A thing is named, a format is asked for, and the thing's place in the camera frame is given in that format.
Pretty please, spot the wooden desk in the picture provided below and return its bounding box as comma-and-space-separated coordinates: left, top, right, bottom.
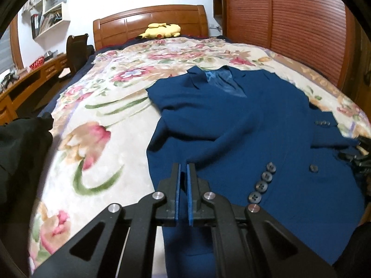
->
0, 53, 67, 125

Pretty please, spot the navy blue suit jacket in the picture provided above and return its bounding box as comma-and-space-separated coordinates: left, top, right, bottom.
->
147, 66, 364, 264

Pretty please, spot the yellow Pikachu plush toy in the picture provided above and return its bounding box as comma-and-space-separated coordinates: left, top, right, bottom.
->
136, 23, 181, 39

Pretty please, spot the white wall shelf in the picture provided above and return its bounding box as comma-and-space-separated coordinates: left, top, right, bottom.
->
21, 0, 70, 40

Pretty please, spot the wooden bed headboard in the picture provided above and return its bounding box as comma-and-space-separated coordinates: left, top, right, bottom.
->
92, 4, 210, 52

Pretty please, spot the dark wooden chair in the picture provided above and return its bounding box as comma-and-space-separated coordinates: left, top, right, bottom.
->
58, 33, 95, 79

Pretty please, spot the floral bed blanket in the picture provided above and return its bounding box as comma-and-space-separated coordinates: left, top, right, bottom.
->
29, 37, 370, 277

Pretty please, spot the black folded garment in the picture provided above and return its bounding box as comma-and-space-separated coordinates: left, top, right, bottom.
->
0, 112, 55, 238

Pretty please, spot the red basket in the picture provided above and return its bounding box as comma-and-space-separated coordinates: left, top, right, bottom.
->
29, 56, 45, 70

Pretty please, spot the wooden louvered wardrobe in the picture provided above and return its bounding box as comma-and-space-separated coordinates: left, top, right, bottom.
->
213, 0, 370, 101

